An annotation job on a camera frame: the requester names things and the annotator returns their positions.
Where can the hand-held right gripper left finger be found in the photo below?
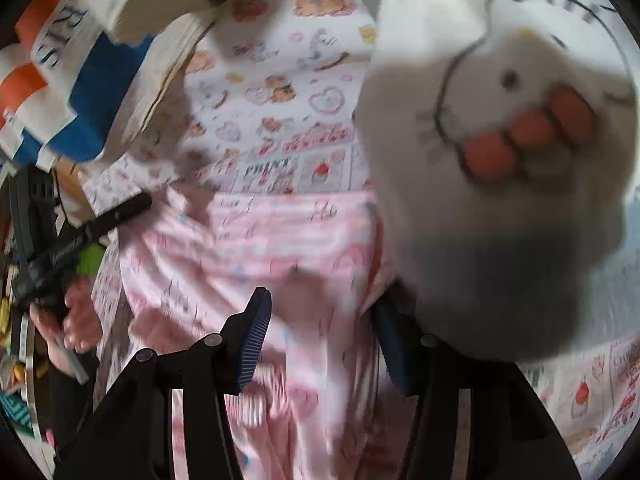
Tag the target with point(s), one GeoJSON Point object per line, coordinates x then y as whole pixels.
{"type": "Point", "coordinates": [255, 340]}

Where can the person's left forearm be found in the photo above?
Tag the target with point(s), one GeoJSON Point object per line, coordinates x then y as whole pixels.
{"type": "Point", "coordinates": [70, 410]}

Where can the green thing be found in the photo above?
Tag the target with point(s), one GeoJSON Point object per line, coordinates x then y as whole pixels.
{"type": "Point", "coordinates": [92, 260]}

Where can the white cartoon print pants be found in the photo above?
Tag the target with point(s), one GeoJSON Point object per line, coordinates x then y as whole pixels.
{"type": "Point", "coordinates": [500, 235]}

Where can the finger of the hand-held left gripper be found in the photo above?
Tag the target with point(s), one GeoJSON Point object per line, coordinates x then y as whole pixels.
{"type": "Point", "coordinates": [125, 210]}

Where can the pink striped blanket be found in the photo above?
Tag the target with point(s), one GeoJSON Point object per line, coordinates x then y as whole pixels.
{"type": "Point", "coordinates": [300, 270]}

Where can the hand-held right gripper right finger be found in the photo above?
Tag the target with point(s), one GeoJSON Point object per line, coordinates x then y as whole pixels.
{"type": "Point", "coordinates": [395, 355]}

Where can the cream blue lettered cloth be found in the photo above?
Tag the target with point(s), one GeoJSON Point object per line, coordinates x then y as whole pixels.
{"type": "Point", "coordinates": [100, 90]}

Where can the white cartoon printed bed sheet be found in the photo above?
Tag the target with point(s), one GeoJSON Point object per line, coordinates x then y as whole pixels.
{"type": "Point", "coordinates": [280, 90]}

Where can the person's left hand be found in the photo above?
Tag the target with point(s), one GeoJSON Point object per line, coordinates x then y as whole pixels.
{"type": "Point", "coordinates": [80, 310]}

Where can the teal patterned box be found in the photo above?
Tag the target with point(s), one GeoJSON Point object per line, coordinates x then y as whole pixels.
{"type": "Point", "coordinates": [17, 410]}

